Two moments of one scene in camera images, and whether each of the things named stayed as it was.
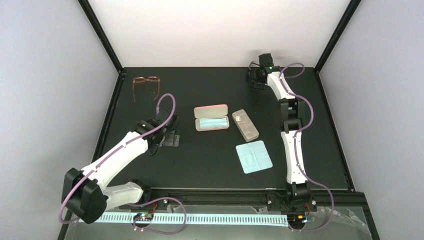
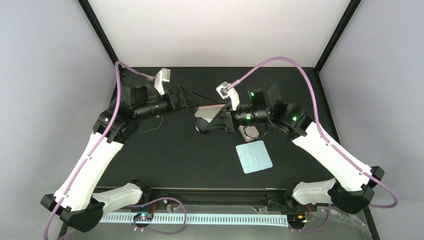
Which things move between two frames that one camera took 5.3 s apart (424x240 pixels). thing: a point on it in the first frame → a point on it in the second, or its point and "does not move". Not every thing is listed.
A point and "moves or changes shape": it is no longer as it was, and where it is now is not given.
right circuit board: [296, 219] does not move
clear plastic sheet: [321, 223] does not move
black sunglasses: [257, 73] → [203, 126]
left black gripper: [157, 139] → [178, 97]
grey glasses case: [245, 125] does not move
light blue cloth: [205, 123] moves or changes shape
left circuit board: [143, 217] does not move
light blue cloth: [253, 156] does not move
